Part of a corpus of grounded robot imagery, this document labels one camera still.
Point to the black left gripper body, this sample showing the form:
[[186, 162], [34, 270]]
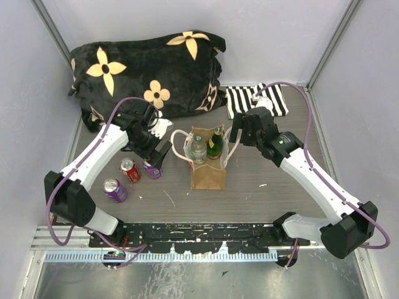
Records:
[[144, 146]]

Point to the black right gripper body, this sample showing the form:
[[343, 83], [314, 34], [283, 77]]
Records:
[[250, 137]]

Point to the purple soda can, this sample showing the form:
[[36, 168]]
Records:
[[151, 171], [115, 190]]

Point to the green glass bottle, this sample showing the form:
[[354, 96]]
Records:
[[215, 144]]

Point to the clear glass bottle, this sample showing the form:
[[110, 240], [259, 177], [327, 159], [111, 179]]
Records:
[[198, 149]]

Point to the brown canvas tote bag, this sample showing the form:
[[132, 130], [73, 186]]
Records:
[[210, 175]]

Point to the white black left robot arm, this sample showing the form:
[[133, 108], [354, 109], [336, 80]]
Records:
[[67, 192]]

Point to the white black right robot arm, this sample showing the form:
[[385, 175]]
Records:
[[348, 223]]

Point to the black white striped cloth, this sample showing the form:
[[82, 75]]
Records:
[[240, 99]]

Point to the red soda can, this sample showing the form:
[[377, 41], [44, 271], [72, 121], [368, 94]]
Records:
[[128, 167]]

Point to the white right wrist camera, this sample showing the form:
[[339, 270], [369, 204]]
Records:
[[260, 101]]

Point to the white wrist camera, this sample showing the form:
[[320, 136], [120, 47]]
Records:
[[160, 126], [260, 101]]

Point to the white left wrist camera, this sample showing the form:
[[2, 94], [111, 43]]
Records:
[[160, 126]]

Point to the black mounting base rail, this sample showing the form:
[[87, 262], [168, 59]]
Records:
[[197, 238]]

